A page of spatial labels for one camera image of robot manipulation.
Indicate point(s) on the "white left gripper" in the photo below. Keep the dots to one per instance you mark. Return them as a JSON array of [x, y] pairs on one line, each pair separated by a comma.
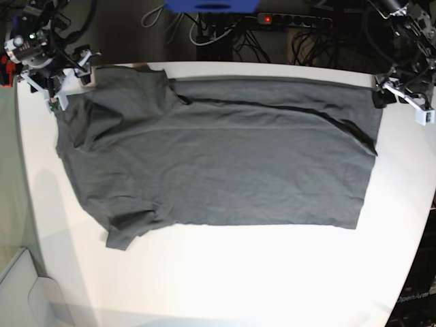
[[387, 92]]

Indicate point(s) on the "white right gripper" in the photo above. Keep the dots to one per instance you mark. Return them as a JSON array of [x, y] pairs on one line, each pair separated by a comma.
[[56, 87]]

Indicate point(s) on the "dark grey t-shirt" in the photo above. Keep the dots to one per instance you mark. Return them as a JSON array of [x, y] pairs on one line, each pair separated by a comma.
[[144, 152]]

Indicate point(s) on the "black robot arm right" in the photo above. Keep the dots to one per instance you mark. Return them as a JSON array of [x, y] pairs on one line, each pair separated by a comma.
[[33, 50]]

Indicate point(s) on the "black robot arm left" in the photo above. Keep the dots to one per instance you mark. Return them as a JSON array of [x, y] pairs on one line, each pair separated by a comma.
[[411, 76]]

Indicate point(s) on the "red and black clamp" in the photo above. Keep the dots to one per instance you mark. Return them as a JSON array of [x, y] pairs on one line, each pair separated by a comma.
[[7, 72]]

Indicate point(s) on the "black power strip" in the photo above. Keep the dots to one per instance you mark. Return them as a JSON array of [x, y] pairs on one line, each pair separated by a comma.
[[293, 20]]

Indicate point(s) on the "blue box at top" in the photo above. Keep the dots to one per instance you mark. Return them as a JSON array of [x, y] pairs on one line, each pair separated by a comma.
[[212, 6]]

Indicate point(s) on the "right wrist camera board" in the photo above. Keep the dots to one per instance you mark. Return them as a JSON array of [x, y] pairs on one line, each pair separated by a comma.
[[54, 106]]

